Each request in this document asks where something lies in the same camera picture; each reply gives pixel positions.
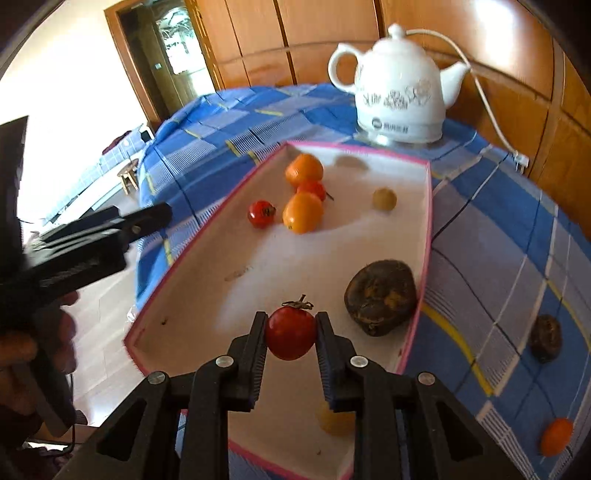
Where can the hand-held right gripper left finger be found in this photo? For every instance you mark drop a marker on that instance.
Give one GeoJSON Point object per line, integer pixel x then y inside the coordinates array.
{"type": "Point", "coordinates": [257, 374]}

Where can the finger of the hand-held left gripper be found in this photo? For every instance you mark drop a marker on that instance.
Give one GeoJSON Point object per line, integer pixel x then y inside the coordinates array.
{"type": "Point", "coordinates": [78, 272]}
{"type": "Point", "coordinates": [143, 219]}

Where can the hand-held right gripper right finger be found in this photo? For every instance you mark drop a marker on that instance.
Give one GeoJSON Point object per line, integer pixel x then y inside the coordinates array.
{"type": "Point", "coordinates": [325, 374]}

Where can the tan longan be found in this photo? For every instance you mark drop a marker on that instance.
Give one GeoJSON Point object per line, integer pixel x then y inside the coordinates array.
{"type": "Point", "coordinates": [384, 199]}
{"type": "Point", "coordinates": [339, 422]}

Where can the large red cherry tomato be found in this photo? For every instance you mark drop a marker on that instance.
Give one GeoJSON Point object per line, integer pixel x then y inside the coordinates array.
{"type": "Point", "coordinates": [290, 334]}

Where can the large brown water chestnut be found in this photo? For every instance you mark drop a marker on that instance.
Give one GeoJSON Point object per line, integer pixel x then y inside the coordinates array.
{"type": "Point", "coordinates": [381, 297]}

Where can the pink cardboard box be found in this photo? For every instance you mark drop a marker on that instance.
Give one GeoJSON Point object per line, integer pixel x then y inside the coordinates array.
{"type": "Point", "coordinates": [277, 258]}

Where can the small red cherry tomato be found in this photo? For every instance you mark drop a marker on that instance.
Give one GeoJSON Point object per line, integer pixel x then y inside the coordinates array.
{"type": "Point", "coordinates": [311, 188]}
{"type": "Point", "coordinates": [261, 213]}

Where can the orange kumquat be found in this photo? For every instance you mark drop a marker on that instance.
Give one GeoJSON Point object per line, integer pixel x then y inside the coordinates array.
{"type": "Point", "coordinates": [304, 168]}
{"type": "Point", "coordinates": [302, 212]}
{"type": "Point", "coordinates": [556, 436]}

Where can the person's left hand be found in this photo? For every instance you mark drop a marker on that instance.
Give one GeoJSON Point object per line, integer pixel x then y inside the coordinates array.
{"type": "Point", "coordinates": [68, 332]}

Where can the small wooden stool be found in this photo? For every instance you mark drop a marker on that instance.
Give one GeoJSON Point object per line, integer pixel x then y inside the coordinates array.
{"type": "Point", "coordinates": [127, 170]}

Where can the blue checked cloth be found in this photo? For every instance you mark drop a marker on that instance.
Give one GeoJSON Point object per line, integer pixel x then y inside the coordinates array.
{"type": "Point", "coordinates": [92, 175]}

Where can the wooden doorway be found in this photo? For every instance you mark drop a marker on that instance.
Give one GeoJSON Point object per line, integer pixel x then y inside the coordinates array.
{"type": "Point", "coordinates": [134, 69]}

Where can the blue plaid tablecloth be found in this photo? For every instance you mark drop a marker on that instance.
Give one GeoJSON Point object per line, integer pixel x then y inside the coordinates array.
{"type": "Point", "coordinates": [485, 240]}

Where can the small brown water chestnut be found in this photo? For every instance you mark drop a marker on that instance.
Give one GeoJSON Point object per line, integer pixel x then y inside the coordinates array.
{"type": "Point", "coordinates": [545, 338]}

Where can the wooden wardrobe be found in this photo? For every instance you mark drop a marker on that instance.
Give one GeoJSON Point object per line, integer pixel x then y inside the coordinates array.
{"type": "Point", "coordinates": [323, 27]}

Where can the white ceramic electric kettle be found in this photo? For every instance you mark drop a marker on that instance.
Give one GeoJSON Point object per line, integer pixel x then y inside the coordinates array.
{"type": "Point", "coordinates": [397, 83]}

